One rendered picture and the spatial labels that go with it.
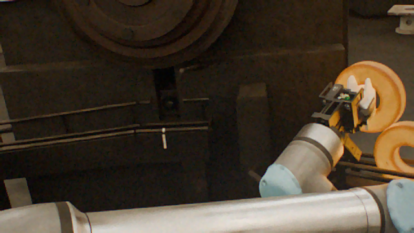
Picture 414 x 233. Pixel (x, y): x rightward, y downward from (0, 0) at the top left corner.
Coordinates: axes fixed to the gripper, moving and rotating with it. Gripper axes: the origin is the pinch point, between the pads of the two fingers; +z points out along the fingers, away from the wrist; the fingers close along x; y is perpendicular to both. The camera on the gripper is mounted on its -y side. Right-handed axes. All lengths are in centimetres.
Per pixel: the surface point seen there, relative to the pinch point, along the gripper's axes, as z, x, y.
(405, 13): 307, 118, -157
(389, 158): -5.7, -6.1, -13.3
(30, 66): -27, 88, 10
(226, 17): -1.7, 32.8, 15.6
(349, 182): -8.7, 2.8, -21.1
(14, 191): -27, 183, -81
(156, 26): -16.5, 40.4, 20.9
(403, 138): -4.2, -8.8, -7.9
